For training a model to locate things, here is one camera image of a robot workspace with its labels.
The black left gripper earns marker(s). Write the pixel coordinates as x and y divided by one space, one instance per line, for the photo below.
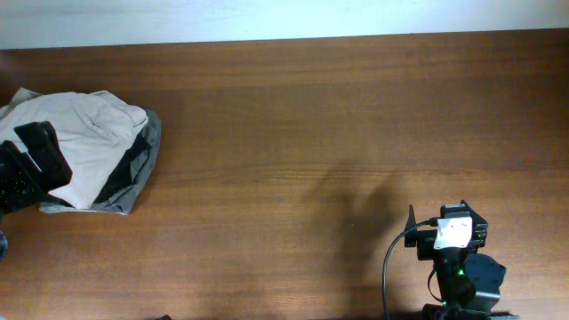
34 156

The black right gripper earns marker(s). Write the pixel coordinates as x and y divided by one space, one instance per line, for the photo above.
426 244

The beige shorts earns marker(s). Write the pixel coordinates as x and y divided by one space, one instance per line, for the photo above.
93 131

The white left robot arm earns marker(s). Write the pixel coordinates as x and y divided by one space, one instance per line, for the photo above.
28 176

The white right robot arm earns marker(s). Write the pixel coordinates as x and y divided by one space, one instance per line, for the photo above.
469 282

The black folded garment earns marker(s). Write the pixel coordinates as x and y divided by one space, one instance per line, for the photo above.
127 169

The grey folded garment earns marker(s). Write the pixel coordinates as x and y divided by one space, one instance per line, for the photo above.
124 201

